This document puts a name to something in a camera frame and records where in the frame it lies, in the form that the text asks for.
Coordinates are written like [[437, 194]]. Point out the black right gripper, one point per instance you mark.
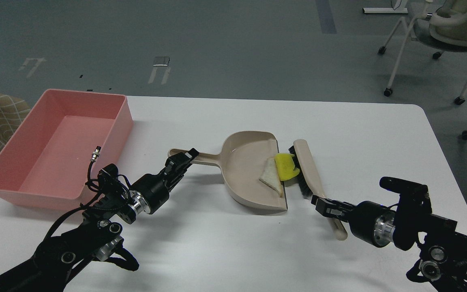
[[362, 218]]

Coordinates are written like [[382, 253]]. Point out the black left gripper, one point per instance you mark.
[[155, 188]]

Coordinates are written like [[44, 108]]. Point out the beige hand brush black bristles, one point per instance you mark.
[[308, 180]]

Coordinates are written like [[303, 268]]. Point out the beige plastic dustpan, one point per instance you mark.
[[241, 161]]

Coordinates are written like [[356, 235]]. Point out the yellow sponge piece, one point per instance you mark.
[[286, 167]]

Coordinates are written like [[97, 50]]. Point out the white bread slice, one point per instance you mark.
[[270, 177]]

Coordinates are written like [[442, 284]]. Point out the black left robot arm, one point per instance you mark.
[[87, 233]]

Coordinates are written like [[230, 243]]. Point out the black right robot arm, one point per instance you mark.
[[443, 251]]

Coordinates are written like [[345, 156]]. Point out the pink plastic bin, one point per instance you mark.
[[45, 162]]

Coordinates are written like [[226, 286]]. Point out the metal floor outlet plate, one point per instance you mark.
[[161, 61]]

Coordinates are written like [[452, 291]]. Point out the white office chair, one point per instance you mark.
[[443, 28]]

